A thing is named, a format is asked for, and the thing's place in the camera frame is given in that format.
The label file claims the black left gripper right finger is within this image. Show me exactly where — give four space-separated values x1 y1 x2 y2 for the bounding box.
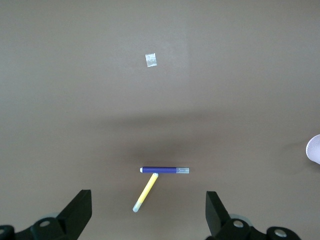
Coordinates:
204 190 300 240

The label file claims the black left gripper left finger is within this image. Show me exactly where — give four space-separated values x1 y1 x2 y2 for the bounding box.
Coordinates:
0 189 93 240

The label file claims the purple highlighter pen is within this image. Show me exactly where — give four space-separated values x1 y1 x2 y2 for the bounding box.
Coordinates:
138 166 190 175

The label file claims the pink mesh pen holder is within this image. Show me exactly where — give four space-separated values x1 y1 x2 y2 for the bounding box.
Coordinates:
304 134 320 165

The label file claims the yellow highlighter pen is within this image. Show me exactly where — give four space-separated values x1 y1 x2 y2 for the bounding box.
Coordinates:
132 172 160 214

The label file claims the brown table mat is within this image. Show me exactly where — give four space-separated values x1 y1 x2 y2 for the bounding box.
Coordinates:
0 0 320 240

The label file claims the clear tape piece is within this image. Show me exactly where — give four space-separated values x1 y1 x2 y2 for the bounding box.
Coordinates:
145 52 158 68

